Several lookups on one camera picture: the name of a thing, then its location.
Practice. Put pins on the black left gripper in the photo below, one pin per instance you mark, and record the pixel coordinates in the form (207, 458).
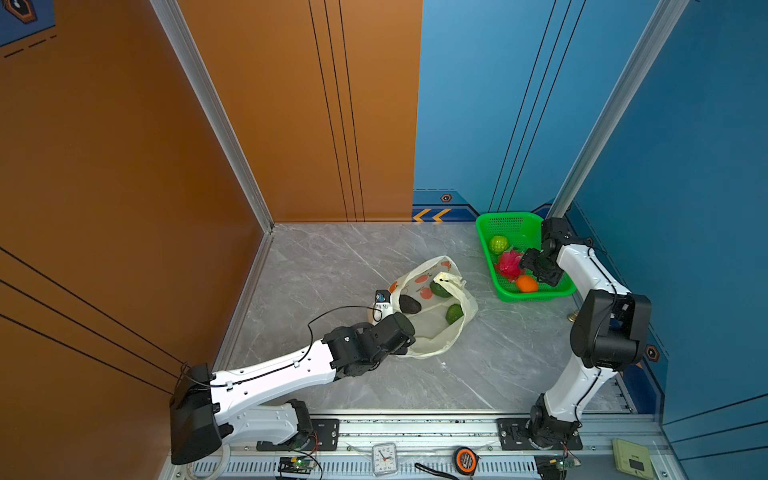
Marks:
(403, 349)

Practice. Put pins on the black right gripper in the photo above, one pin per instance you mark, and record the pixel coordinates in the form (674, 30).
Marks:
(527, 261)

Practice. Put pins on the orange fruit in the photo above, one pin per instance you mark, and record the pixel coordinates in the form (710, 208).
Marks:
(526, 284)

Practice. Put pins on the red dragon fruit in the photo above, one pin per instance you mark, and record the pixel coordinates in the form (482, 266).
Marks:
(508, 265)

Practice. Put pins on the bumpy light green fruit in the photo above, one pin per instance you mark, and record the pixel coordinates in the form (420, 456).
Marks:
(498, 244)

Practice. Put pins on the yellow printed plastic bag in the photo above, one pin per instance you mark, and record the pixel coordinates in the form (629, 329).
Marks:
(433, 335)

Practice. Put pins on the dark green avocado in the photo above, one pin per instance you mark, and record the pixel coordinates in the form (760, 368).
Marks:
(439, 290)

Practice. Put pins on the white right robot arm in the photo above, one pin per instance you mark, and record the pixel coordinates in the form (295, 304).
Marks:
(608, 335)

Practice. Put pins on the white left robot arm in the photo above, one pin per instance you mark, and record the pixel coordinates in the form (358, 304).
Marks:
(209, 410)

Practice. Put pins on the green plastic basket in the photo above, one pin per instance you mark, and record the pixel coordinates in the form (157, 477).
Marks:
(523, 231)

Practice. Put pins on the black dark avocado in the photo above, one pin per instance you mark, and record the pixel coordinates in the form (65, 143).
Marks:
(409, 305)

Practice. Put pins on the small white clock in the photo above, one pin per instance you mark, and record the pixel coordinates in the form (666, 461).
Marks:
(384, 459)

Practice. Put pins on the left green circuit board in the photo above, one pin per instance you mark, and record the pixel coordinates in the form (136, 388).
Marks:
(296, 467)

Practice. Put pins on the green circuit board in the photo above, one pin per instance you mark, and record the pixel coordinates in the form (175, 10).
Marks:
(296, 467)
(555, 467)

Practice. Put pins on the orange black tape measure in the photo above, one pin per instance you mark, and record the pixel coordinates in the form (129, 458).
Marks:
(465, 461)

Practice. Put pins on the right green circuit board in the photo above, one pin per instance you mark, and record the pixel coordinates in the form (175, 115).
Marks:
(555, 467)

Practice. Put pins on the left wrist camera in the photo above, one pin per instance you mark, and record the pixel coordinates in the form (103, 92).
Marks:
(382, 305)

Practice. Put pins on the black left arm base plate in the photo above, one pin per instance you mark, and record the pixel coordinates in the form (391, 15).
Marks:
(321, 434)

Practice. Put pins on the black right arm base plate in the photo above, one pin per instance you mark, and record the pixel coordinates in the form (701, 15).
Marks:
(515, 435)

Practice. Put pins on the aluminium front rail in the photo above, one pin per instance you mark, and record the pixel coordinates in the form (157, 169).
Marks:
(426, 442)

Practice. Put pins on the green wall switch box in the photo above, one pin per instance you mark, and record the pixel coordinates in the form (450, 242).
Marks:
(632, 459)

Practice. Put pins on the aluminium corner post right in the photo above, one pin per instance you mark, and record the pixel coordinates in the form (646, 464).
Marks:
(653, 38)

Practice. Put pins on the aluminium corner post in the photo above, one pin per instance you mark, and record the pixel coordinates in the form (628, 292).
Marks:
(653, 38)
(177, 31)

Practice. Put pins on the aluminium corner post left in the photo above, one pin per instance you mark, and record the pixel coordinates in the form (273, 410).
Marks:
(177, 31)

